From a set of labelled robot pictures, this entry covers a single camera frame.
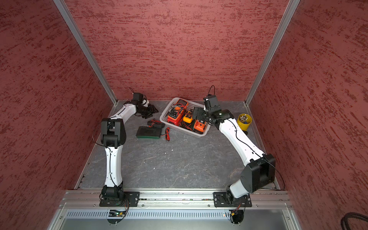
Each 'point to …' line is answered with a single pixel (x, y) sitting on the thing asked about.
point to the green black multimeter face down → (148, 132)
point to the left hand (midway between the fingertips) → (156, 114)
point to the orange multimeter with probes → (200, 126)
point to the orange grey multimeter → (182, 102)
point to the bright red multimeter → (173, 120)
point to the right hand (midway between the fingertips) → (199, 116)
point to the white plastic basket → (169, 102)
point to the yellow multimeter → (188, 120)
